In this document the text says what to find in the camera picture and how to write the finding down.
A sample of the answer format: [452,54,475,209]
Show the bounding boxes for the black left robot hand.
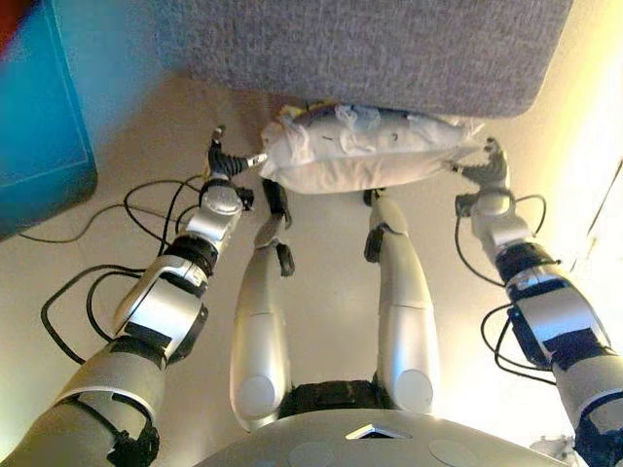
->
[206,125,270,180]

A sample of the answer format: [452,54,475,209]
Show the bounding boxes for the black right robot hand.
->
[451,136,512,197]

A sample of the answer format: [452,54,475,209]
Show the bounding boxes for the white fringed cushion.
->
[257,100,489,197]

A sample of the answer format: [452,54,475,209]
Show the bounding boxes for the silver right robot leg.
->
[362,187,443,417]

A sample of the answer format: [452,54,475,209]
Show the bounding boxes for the silver robot leg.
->
[227,177,299,435]
[362,187,443,417]

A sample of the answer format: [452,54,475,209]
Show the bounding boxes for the silver left robot leg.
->
[227,177,299,435]

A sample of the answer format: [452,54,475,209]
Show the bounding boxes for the grey fabric armchair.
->
[154,0,576,121]

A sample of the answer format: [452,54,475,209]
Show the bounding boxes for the grey robot torso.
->
[193,378,578,467]

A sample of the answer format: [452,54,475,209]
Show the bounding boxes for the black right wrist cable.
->
[453,194,561,386]

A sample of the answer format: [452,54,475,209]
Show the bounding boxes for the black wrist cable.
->
[453,194,561,386]
[40,175,215,367]

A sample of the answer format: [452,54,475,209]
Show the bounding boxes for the thin black floor cable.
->
[18,201,128,244]

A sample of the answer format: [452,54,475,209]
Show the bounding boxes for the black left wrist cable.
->
[40,175,215,367]

